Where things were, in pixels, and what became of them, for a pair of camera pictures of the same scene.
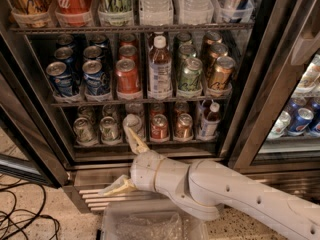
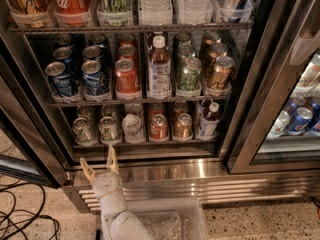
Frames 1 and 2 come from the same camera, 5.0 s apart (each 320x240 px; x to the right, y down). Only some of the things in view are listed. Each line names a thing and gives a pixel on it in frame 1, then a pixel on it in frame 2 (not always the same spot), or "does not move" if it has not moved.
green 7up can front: x=110 y=131 does not move
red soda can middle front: x=128 y=80 does not move
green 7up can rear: x=109 y=110 does not move
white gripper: x=144 y=170 -> x=106 y=185
